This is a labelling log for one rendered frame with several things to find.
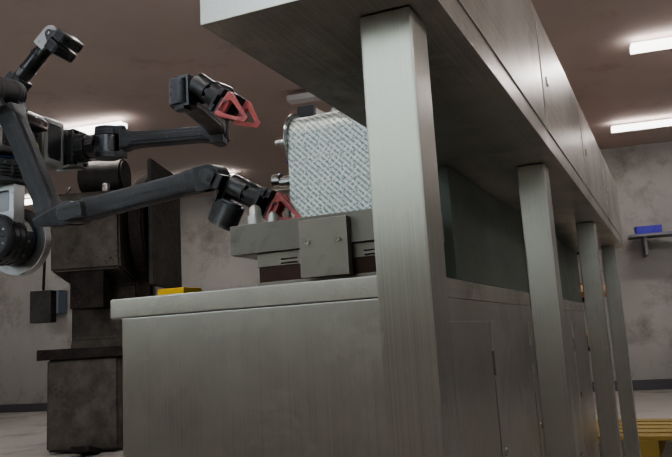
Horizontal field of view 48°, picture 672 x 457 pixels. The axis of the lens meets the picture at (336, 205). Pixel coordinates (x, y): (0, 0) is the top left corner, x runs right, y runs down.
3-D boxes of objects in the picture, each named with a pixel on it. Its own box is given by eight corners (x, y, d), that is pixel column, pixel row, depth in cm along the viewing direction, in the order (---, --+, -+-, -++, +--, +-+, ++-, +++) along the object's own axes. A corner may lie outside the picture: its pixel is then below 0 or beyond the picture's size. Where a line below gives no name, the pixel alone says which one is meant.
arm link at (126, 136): (237, 150, 242) (235, 120, 243) (227, 141, 228) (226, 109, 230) (100, 162, 245) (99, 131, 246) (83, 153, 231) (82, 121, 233)
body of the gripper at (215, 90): (211, 112, 183) (191, 98, 186) (234, 122, 192) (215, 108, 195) (225, 89, 182) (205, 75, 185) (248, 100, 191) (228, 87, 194)
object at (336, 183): (293, 242, 170) (289, 162, 173) (391, 231, 161) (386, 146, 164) (292, 242, 170) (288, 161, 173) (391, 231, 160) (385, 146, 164)
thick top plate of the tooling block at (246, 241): (269, 261, 167) (268, 234, 168) (445, 242, 151) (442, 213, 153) (230, 256, 153) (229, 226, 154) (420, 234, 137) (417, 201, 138)
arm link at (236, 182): (226, 170, 176) (240, 174, 181) (215, 198, 177) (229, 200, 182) (249, 182, 173) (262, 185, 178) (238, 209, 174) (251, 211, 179)
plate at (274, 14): (564, 253, 364) (557, 192, 369) (625, 247, 353) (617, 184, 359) (184, 29, 84) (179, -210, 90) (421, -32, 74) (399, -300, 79)
